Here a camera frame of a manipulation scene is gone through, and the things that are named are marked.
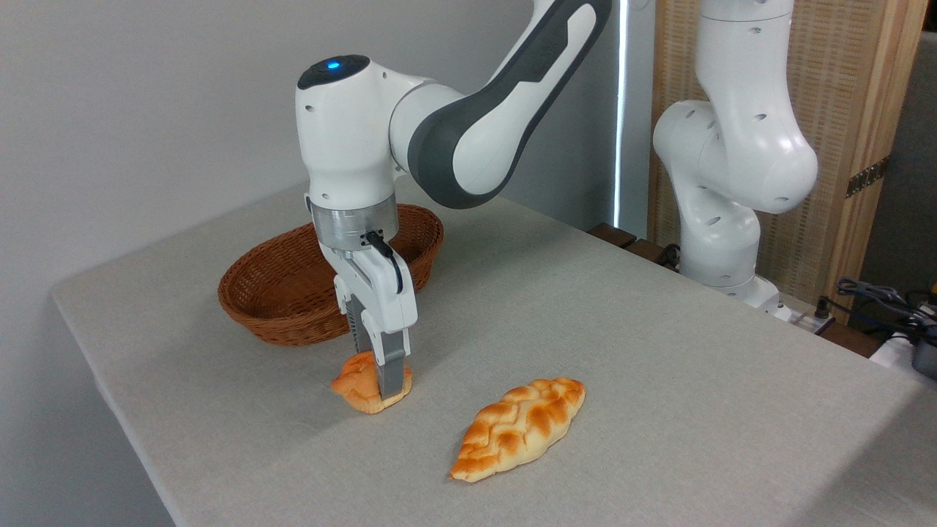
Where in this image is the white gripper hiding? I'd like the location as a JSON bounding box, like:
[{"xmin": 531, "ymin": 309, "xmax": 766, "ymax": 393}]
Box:
[{"xmin": 318, "ymin": 240, "xmax": 419, "ymax": 400}]

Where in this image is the small round bread bun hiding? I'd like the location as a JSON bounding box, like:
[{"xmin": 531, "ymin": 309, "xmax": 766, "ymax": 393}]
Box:
[{"xmin": 331, "ymin": 350, "xmax": 413, "ymax": 415}]

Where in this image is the brown oval wicker basket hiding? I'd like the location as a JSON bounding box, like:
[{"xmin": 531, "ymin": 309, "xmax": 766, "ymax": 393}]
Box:
[{"xmin": 217, "ymin": 203, "xmax": 445, "ymax": 347}]

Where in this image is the long braided bread loaf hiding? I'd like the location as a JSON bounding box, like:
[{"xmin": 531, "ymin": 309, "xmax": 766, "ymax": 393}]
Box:
[{"xmin": 449, "ymin": 378, "xmax": 586, "ymax": 483}]

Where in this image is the brass screen hinge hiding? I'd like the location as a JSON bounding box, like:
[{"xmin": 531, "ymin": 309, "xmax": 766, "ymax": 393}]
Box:
[{"xmin": 845, "ymin": 156, "xmax": 891, "ymax": 199}]

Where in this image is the wood rattan folding screen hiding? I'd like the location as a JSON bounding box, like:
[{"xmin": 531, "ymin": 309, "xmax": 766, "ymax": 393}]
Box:
[{"xmin": 648, "ymin": 0, "xmax": 929, "ymax": 324}]

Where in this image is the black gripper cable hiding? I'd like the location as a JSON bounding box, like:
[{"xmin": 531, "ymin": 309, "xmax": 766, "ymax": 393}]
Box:
[{"xmin": 364, "ymin": 231, "xmax": 404, "ymax": 295}]

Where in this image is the dark cable bundle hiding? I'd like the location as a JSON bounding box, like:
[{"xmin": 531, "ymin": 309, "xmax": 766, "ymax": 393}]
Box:
[{"xmin": 816, "ymin": 278, "xmax": 937, "ymax": 345}]

